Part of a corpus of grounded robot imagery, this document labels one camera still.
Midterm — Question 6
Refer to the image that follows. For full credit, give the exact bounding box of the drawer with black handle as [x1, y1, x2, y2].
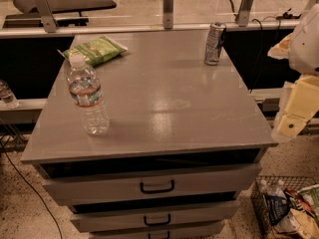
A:
[71, 200, 239, 232]
[44, 163, 261, 206]
[89, 220, 224, 239]

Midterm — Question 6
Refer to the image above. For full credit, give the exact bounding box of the green chip bag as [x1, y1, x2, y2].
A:
[58, 35, 128, 67]

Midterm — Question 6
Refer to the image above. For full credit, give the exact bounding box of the left metal bracket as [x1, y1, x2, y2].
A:
[34, 0, 58, 33]

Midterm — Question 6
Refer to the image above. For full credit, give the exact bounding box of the black chair base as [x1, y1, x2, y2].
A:
[3, 0, 117, 28]

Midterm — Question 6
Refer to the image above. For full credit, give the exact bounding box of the plastic bottle in basket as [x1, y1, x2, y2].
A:
[267, 179, 285, 198]

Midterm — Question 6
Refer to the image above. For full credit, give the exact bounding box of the black floor cable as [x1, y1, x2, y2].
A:
[0, 139, 64, 239]

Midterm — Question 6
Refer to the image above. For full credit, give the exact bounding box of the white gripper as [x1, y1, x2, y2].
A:
[267, 4, 319, 142]

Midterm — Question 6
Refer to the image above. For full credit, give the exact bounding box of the small bottle on left ledge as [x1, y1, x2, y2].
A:
[0, 80, 19, 109]

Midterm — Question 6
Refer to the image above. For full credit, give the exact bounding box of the clear plastic water bottle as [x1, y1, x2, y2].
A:
[66, 55, 110, 135]

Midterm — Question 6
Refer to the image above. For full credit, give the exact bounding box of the top drawer with black handle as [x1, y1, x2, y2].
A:
[44, 163, 261, 206]

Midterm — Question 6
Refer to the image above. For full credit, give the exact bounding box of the redbull can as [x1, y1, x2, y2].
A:
[204, 22, 226, 66]

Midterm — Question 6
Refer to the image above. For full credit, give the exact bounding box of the middle metal bracket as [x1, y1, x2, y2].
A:
[162, 0, 173, 29]

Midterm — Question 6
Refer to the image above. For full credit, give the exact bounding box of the bottom drawer with black handle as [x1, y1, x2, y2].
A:
[89, 220, 224, 239]

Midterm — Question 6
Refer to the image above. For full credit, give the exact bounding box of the dark blue snack bag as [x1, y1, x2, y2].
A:
[264, 195, 290, 226]

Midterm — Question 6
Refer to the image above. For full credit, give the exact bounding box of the grey drawer cabinet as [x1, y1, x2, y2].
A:
[20, 29, 279, 239]

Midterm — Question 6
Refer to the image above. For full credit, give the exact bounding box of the middle drawer with black handle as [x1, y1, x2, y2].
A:
[71, 200, 239, 232]

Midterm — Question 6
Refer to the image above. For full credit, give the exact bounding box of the metal bracket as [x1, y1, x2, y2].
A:
[34, 0, 58, 33]
[235, 0, 254, 27]
[162, 0, 173, 29]

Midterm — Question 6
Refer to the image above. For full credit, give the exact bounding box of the wire basket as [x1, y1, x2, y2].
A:
[251, 175, 319, 239]

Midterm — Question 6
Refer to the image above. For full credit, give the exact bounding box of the right metal bracket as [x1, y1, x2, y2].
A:
[235, 0, 254, 27]

